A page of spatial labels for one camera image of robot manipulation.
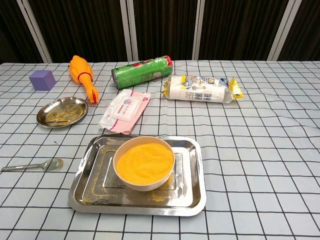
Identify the pink wet wipes pack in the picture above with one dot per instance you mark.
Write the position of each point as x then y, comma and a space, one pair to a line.
125, 107

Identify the metal spoon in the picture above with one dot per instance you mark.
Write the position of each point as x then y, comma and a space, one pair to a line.
53, 164

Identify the white and yellow snack package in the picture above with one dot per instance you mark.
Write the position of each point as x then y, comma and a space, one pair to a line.
200, 90

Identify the round steel plate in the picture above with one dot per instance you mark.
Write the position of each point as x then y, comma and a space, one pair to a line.
62, 112

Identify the black folding screen white frames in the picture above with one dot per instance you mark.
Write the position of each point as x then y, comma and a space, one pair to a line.
162, 25

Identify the checked light blue tablecloth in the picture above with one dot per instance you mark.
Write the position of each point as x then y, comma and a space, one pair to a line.
250, 150

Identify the orange rubber chicken toy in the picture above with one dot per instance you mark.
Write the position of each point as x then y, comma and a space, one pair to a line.
80, 68

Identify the purple foam cube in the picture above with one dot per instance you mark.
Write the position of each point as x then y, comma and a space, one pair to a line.
42, 81

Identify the green chips can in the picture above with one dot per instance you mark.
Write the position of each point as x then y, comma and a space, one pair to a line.
142, 72

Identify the rectangular steel tray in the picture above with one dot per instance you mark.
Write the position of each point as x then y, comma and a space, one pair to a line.
100, 175

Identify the white bowl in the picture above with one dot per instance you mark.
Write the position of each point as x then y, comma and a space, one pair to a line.
142, 187

